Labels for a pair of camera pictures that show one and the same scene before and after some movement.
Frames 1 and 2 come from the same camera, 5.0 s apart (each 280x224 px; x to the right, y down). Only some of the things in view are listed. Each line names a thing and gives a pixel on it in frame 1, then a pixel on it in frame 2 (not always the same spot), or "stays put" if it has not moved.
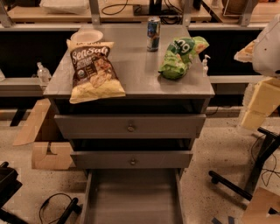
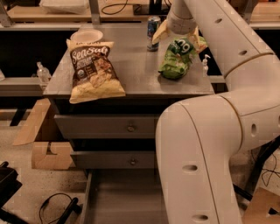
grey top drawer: x=129 y=126 stays put
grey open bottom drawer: x=132 y=196 stays put
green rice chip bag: x=179 y=54 stays put
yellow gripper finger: x=246 y=53 to x=196 y=40
